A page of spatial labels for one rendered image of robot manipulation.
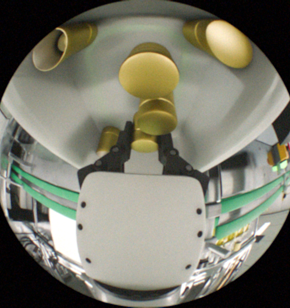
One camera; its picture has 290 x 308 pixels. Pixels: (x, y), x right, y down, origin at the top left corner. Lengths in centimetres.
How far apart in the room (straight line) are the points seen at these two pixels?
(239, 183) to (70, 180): 37
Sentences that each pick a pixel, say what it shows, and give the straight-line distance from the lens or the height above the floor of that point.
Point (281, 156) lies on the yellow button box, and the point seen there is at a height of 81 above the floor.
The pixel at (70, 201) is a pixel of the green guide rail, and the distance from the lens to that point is 32.
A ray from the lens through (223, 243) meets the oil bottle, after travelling 42.
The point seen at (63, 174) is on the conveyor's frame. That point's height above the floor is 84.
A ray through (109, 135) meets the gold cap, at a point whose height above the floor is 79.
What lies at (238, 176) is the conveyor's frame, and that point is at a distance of 22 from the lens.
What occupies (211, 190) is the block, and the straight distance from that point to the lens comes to 17.
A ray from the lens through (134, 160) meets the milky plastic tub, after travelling 18.
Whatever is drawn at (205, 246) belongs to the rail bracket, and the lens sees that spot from 18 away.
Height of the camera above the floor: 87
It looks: 23 degrees down
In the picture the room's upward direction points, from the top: 177 degrees counter-clockwise
